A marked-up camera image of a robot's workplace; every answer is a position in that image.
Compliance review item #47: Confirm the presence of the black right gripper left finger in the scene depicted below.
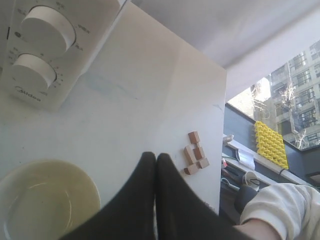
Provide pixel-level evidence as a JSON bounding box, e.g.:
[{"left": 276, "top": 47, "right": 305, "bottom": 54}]
[{"left": 61, "top": 152, "right": 156, "bottom": 240}]

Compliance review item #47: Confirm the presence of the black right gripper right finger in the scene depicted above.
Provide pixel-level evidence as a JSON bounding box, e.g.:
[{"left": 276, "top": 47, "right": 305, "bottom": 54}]
[{"left": 155, "top": 153, "right": 240, "bottom": 240}]

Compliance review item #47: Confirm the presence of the cream ceramic bowl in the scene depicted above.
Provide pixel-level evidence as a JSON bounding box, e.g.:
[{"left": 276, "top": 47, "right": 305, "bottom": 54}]
[{"left": 0, "top": 159, "right": 101, "bottom": 240}]

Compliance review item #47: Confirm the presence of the white microwave oven body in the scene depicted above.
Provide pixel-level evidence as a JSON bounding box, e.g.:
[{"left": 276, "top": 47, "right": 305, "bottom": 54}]
[{"left": 0, "top": 0, "right": 126, "bottom": 110}]

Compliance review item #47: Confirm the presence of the wooden block puzzle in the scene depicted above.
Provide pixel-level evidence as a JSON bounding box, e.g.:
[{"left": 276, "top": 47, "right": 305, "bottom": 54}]
[{"left": 183, "top": 131, "right": 210, "bottom": 176}]

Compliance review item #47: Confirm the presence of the white paper cup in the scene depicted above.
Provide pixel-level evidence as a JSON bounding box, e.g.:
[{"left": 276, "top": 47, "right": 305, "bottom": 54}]
[{"left": 242, "top": 171, "right": 261, "bottom": 188}]

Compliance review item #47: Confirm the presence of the grey window sill shelf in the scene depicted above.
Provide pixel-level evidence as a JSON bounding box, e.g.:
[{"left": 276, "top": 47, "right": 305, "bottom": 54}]
[{"left": 222, "top": 103, "right": 320, "bottom": 189}]

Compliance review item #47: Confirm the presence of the person in white sleeve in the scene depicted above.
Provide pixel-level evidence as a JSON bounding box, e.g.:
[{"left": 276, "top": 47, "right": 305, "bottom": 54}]
[{"left": 234, "top": 183, "right": 320, "bottom": 240}]

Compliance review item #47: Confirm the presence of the yellow egg tray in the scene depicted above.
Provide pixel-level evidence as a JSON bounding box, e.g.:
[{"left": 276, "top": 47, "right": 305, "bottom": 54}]
[{"left": 254, "top": 121, "right": 289, "bottom": 170}]

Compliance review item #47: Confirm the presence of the lower white control knob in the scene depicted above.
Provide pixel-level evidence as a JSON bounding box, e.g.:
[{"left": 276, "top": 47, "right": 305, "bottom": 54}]
[{"left": 11, "top": 53, "right": 57, "bottom": 91}]

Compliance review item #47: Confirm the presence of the white control knob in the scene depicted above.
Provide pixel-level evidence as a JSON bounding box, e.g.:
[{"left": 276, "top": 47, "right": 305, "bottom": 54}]
[
  {"left": 11, "top": 53, "right": 57, "bottom": 91},
  {"left": 20, "top": 5, "right": 76, "bottom": 58}
]

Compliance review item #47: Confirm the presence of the upper white control knob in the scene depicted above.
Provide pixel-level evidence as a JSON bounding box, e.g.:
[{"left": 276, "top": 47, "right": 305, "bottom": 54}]
[{"left": 20, "top": 5, "right": 76, "bottom": 58}]

